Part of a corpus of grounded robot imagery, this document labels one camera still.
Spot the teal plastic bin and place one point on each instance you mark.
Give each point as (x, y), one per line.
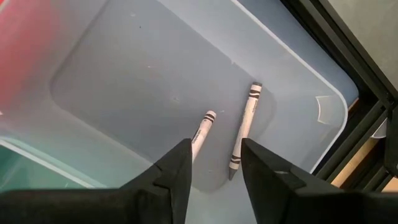
(31, 168)

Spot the grey crayon white wrapper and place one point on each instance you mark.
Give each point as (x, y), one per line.
(203, 127)
(247, 118)

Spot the clear plastic bin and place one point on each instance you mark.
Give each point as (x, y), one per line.
(140, 77)

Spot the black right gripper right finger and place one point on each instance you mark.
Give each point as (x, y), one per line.
(273, 193)

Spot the black table frame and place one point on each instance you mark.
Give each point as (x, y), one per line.
(357, 57)

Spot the wooden side board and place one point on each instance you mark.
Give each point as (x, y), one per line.
(354, 163)

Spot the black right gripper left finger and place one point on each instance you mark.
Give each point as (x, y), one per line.
(174, 186)

